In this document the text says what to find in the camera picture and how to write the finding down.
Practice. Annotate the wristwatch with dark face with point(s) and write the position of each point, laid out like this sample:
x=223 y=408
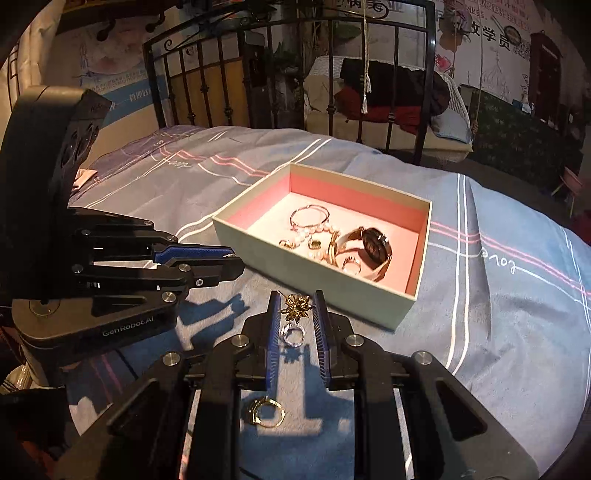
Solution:
x=371 y=244

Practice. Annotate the white cloth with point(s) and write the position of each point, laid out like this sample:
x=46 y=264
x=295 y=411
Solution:
x=32 y=50

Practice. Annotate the wooden wall shelf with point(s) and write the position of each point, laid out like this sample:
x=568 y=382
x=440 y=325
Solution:
x=92 y=14

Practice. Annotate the pink stool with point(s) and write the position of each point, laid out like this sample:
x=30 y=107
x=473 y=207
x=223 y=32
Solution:
x=571 y=177

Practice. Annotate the black clothes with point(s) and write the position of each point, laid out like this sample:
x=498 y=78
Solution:
x=406 y=87

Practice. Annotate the black iron bed frame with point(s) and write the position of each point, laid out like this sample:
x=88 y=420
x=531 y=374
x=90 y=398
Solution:
x=429 y=69

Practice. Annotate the red phone booth cabinet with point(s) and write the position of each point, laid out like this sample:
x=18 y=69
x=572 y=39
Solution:
x=547 y=74

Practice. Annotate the blue wall poster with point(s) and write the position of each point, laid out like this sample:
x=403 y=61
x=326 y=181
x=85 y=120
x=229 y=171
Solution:
x=134 y=94

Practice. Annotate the beige cloth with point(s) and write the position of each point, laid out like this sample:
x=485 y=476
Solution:
x=85 y=177

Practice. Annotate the blue striped bedspread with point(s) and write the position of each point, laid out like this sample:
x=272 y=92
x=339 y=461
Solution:
x=485 y=323

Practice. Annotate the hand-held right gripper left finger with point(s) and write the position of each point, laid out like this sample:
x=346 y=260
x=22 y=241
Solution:
x=274 y=341

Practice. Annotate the counter with green floral cloth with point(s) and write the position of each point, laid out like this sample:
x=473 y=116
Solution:
x=517 y=138

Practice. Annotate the light blue cushion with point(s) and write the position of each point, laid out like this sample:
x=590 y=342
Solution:
x=448 y=124

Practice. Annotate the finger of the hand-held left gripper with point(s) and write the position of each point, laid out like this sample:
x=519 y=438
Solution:
x=217 y=274
x=194 y=253

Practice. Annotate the gold flower brooch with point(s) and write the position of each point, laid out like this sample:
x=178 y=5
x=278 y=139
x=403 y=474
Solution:
x=295 y=307

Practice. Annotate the gold drop earring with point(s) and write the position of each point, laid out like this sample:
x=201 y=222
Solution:
x=333 y=249

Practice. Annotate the box with pink lining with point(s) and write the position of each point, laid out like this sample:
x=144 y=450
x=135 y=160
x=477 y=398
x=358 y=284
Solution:
x=323 y=286

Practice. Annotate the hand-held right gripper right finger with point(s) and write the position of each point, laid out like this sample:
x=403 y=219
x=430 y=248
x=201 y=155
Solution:
x=321 y=341

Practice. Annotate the red cloth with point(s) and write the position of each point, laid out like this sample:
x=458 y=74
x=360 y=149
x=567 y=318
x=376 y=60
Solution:
x=411 y=117

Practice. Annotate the large wall poster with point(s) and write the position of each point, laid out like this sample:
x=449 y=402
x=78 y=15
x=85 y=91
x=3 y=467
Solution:
x=489 y=50

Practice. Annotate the white hanging swing chair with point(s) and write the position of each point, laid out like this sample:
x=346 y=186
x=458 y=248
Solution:
x=323 y=115

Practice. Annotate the gold hoop earring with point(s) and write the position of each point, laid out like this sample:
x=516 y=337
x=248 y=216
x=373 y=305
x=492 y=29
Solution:
x=251 y=413
x=279 y=415

